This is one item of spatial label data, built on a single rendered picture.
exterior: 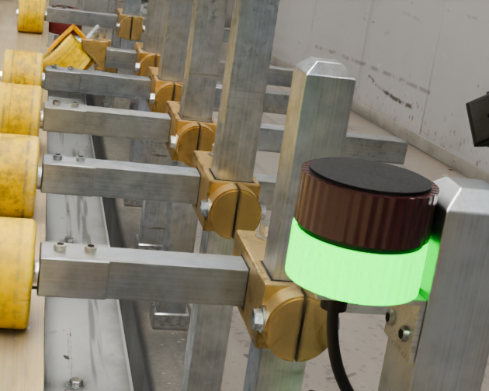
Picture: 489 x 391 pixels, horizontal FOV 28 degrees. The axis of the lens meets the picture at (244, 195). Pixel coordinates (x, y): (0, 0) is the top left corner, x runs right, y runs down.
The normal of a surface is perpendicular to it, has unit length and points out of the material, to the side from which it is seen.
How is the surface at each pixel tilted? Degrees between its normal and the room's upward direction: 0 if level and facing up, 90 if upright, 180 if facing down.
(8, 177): 75
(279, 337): 90
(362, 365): 0
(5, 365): 0
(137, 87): 90
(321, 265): 90
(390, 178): 0
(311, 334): 90
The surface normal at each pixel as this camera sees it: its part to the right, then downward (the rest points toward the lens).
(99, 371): 0.14, -0.95
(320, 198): -0.77, 0.07
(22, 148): 0.22, -0.59
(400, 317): -0.97, -0.08
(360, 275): -0.03, 0.28
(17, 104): 0.23, -0.27
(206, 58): 0.18, 0.30
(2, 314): 0.12, 0.64
